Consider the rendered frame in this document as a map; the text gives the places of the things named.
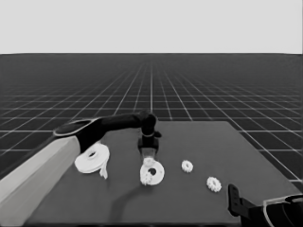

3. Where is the white round carrier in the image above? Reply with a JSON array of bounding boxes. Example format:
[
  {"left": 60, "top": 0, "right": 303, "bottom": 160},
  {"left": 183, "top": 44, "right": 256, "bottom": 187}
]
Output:
[{"left": 139, "top": 160, "right": 166, "bottom": 186}]

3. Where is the small white T-shaped piece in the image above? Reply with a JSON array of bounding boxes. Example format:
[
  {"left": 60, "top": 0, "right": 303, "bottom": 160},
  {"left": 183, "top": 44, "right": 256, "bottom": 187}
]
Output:
[{"left": 98, "top": 160, "right": 109, "bottom": 181}]

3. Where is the large thick white disc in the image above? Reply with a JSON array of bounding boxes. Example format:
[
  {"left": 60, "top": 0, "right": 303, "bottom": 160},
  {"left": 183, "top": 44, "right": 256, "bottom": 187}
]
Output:
[{"left": 74, "top": 142, "right": 111, "bottom": 175}]

